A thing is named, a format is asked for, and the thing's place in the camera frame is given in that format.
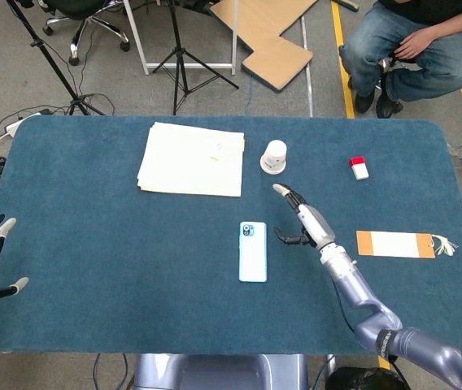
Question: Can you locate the seated person in jeans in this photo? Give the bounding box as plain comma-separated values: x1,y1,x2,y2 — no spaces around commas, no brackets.
338,0,462,119

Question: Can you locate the black stool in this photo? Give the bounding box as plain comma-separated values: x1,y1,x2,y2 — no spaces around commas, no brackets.
377,50,405,115

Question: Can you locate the brown white tasselled card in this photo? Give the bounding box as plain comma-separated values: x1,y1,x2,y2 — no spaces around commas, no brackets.
355,230,458,260

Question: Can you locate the white power strip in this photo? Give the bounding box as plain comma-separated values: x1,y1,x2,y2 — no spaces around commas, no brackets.
5,117,27,138

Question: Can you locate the blue table cloth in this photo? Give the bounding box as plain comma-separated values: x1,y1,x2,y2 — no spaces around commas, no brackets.
0,115,462,357

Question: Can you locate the lavender robot base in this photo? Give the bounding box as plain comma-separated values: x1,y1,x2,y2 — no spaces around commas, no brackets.
132,353,310,390

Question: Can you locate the white paper cup stack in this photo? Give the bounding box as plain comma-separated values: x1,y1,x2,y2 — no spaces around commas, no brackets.
259,139,289,176

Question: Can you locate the small red white box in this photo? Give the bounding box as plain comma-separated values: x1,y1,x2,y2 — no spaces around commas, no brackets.
348,155,371,181

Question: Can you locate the silver floor rail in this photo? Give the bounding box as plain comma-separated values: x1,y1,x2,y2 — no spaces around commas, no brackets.
300,15,315,118

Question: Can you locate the brown cardboard sheet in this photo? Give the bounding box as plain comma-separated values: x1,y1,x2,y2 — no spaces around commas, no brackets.
209,0,320,93

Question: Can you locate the black camera tripod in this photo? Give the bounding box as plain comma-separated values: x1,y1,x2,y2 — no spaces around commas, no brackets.
152,0,240,116

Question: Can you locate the black light stand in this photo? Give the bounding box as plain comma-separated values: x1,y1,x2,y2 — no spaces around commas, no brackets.
5,0,106,117

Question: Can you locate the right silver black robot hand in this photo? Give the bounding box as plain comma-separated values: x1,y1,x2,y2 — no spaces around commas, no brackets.
272,183,337,249

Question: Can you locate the light blue smartphone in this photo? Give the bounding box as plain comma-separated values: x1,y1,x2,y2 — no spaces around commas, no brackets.
238,221,268,284

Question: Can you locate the white metal desk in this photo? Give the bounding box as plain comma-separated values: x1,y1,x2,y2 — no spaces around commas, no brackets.
123,0,240,76

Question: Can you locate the black bag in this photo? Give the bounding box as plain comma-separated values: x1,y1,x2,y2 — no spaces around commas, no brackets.
325,366,412,390

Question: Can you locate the black office chair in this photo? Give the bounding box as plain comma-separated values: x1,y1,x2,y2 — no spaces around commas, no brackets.
37,0,131,67

